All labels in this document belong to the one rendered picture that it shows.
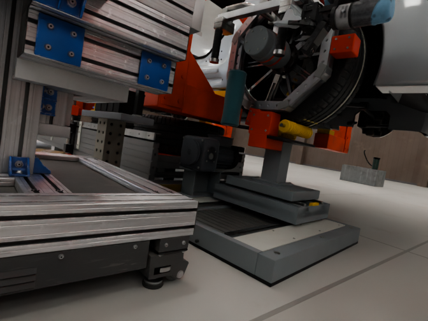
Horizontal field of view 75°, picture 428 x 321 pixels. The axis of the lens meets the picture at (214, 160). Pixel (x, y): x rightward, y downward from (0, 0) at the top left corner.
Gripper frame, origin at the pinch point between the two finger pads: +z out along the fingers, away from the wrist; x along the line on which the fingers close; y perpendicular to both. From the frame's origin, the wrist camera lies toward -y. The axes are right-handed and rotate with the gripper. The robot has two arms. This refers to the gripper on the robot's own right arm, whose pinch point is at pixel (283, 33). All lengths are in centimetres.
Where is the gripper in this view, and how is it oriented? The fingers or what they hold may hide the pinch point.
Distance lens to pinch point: 118.3
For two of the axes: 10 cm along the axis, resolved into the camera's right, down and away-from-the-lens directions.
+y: 1.6, -9.9, -0.6
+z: -7.2, -1.6, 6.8
